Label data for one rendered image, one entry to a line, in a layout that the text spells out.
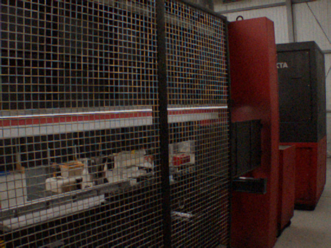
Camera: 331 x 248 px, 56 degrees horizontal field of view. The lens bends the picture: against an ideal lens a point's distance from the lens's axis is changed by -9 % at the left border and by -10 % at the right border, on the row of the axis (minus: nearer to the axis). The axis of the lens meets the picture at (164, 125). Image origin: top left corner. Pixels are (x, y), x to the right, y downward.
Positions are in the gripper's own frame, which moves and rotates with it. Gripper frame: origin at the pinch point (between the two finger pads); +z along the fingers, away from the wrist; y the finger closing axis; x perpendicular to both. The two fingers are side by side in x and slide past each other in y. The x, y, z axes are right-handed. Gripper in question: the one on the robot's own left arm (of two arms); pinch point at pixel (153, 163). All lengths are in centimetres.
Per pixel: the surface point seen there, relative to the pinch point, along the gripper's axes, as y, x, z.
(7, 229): -154, -41, 25
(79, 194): -89, -10, 12
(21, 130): -127, -31, -24
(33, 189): 33, 269, -61
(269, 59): 87, -102, -45
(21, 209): -130, -11, 13
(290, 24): 681, -52, -269
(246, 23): 84, -101, -87
